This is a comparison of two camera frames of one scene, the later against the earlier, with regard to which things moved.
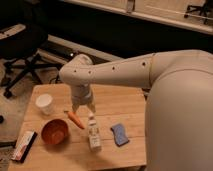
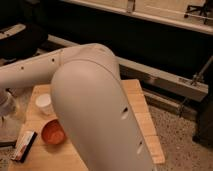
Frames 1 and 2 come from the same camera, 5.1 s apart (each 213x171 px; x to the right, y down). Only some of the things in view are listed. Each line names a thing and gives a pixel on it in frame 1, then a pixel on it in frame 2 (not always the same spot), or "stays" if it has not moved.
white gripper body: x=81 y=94 -> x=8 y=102
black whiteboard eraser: x=23 y=146 stays
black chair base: x=203 y=11 stays
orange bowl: x=54 y=131 stays
